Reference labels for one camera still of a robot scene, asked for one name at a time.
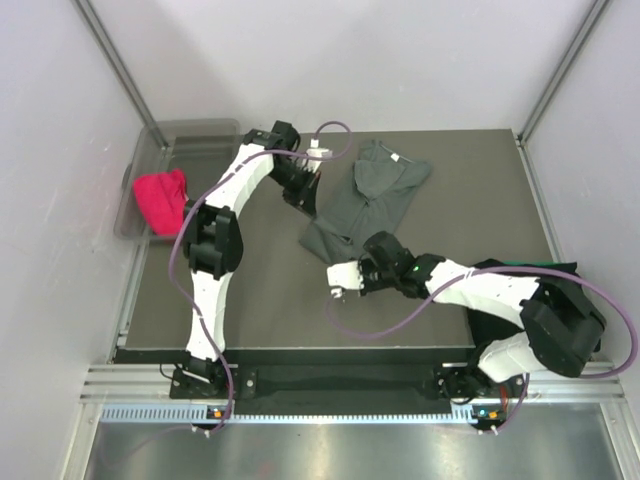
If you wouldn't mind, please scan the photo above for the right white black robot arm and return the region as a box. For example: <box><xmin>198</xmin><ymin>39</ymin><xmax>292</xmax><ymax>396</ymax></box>
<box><xmin>359</xmin><ymin>231</ymin><xmax>606</xmax><ymax>396</ymax></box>

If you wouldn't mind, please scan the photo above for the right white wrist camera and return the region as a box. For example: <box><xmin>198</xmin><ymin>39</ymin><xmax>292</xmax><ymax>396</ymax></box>
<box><xmin>326</xmin><ymin>260</ymin><xmax>364</xmax><ymax>299</ymax></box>

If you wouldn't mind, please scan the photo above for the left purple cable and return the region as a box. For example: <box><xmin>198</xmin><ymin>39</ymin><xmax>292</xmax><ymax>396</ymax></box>
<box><xmin>168</xmin><ymin>119</ymin><xmax>354</xmax><ymax>435</ymax></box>

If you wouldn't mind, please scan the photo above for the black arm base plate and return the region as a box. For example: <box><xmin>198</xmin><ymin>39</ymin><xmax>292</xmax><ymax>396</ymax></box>
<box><xmin>163</xmin><ymin>347</ymin><xmax>524</xmax><ymax>414</ymax></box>

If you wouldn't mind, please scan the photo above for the grey t shirt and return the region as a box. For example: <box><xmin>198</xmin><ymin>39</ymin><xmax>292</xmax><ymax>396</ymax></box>
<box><xmin>299</xmin><ymin>140</ymin><xmax>432</xmax><ymax>265</ymax></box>

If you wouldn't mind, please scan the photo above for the aluminium frame rail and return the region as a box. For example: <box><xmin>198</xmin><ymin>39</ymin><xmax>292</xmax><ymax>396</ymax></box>
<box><xmin>80</xmin><ymin>364</ymin><xmax>625</xmax><ymax>404</ymax></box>

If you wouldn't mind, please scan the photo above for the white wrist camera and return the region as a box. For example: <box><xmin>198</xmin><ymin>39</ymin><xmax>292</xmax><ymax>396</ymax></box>
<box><xmin>326</xmin><ymin>260</ymin><xmax>364</xmax><ymax>299</ymax></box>
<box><xmin>300</xmin><ymin>138</ymin><xmax>333</xmax><ymax>173</ymax></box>

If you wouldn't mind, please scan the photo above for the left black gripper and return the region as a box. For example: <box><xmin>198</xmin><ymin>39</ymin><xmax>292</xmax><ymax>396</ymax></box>
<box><xmin>267</xmin><ymin>160</ymin><xmax>320</xmax><ymax>219</ymax></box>

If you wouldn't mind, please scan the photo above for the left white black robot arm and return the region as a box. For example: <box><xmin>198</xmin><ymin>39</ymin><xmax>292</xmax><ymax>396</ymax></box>
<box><xmin>181</xmin><ymin>121</ymin><xmax>320</xmax><ymax>397</ymax></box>

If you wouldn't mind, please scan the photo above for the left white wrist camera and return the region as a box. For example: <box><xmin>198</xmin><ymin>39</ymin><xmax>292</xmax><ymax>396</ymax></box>
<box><xmin>300</xmin><ymin>138</ymin><xmax>333</xmax><ymax>173</ymax></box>

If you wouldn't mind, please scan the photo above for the slotted grey cable duct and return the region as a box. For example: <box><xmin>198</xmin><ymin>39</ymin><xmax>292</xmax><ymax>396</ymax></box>
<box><xmin>100</xmin><ymin>404</ymin><xmax>501</xmax><ymax>426</ymax></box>

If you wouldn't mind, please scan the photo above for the green folded t shirt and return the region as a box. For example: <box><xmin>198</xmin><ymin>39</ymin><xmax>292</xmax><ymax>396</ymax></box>
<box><xmin>504</xmin><ymin>261</ymin><xmax>577</xmax><ymax>271</ymax></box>

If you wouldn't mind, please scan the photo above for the red t shirt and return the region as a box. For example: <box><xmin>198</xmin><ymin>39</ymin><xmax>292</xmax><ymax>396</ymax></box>
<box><xmin>132</xmin><ymin>169</ymin><xmax>188</xmax><ymax>236</ymax></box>

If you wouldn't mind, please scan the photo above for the clear plastic bin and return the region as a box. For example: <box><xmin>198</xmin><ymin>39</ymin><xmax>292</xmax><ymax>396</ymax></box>
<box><xmin>114</xmin><ymin>118</ymin><xmax>240</xmax><ymax>243</ymax></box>

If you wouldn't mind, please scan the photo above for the black folded t shirt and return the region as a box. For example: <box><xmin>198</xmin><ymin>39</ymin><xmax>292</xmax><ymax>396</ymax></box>
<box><xmin>466</xmin><ymin>262</ymin><xmax>606</xmax><ymax>377</ymax></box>

